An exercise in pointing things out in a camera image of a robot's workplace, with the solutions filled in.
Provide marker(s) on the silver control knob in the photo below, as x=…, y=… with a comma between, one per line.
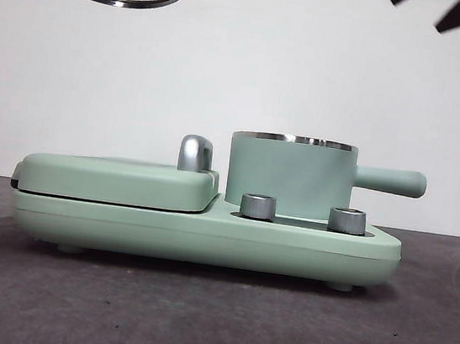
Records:
x=258, y=206
x=347, y=220

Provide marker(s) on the mint green breakfast machine base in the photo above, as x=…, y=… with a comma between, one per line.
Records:
x=205, y=232

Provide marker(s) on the mint green griddle cover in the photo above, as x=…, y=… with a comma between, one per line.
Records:
x=106, y=181

